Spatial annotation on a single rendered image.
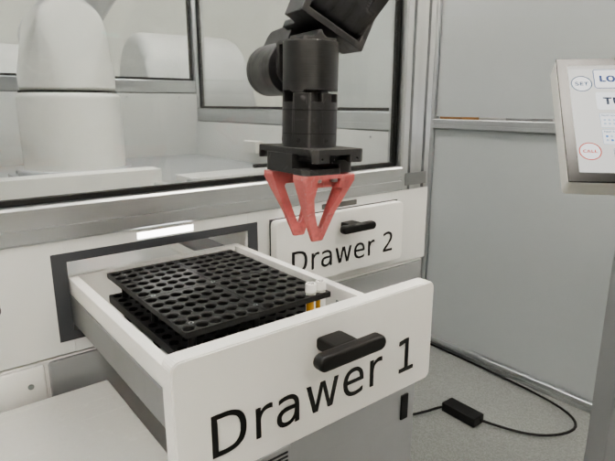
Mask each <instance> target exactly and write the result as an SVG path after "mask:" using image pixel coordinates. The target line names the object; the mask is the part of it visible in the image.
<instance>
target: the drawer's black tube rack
mask: <svg viewBox="0 0 615 461"><path fill-rule="evenodd" d="M107 278H108V279H109V280H111V281H112V282H113V283H115V284H116V285H117V286H119V287H120V288H121V289H122V293H118V294H114V295H109V299H110V303H111V304H112V305H113V306H114V307H115V308H116V309H117V310H119V311H120V312H121V313H122V314H123V315H124V318H126V319H127V320H128V321H129V322H130V323H131V322H132V323H133V324H135V325H136V326H137V327H138V328H139V329H140V330H142V331H143V332H144V333H145V334H146V335H147V336H148V337H149V338H151V339H152V340H153V343H154V344H155V345H156V346H157V347H158V348H160V349H163V350H164V351H165V352H166V353H167V354H171V353H173V352H177V351H180V350H182V349H185V348H191V347H194V346H197V345H200V344H203V343H206V342H209V341H212V340H215V339H218V338H224V337H227V336H229V335H232V334H236V333H239V332H242V331H244V330H248V329H251V328H254V327H259V326H262V325H265V324H268V323H272V322H275V321H277V320H280V319H284V318H287V317H290V316H295V315H298V314H301V313H304V312H306V304H304V305H302V306H296V307H293V308H290V309H287V310H284V311H280V312H277V313H274V314H271V315H268V316H262V317H259V318H256V319H253V320H250V321H246V322H243V323H240V324H237V325H234V326H230V327H226V328H222V329H219V330H215V331H212V332H210V333H206V334H203V335H200V336H196V337H194V338H188V339H185V338H183V337H182V336H181V335H180V334H179V333H178V328H177V327H179V326H183V325H186V324H193V323H194V322H196V321H200V320H202V319H206V318H210V317H213V316H218V315H222V314H226V313H229V312H232V311H236V310H239V309H243V308H246V307H249V306H258V305H259V304H261V303H265V302H269V301H272V300H276V299H279V298H282V297H286V296H289V295H295V294H298V293H302V292H305V291H306V283H307V282H306V281H304V280H302V279H299V278H297V277H295V276H293V275H291V274H288V273H285V272H282V271H280V270H278V269H276V268H274V267H271V266H269V265H267V264H264V263H261V262H258V261H256V260H254V259H252V258H250V257H247V256H245V255H243V254H240V253H238V252H235V251H233V250H226V251H221V252H213V253H208V254H203V255H198V256H193V257H189V258H184V259H179V260H175V261H169V262H164V263H156V264H151V265H147V266H141V267H136V268H132V269H127V270H122V271H118V272H113V273H108V274H107ZM258 307H260V306H258ZM260 308H261V307H260ZM262 309H263V308H262ZM264 311H265V309H264Z"/></svg>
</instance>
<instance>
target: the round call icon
mask: <svg viewBox="0 0 615 461"><path fill-rule="evenodd" d="M577 149H578V157H579V160H583V161H604V157H603V151H602V144H601V142H577Z"/></svg>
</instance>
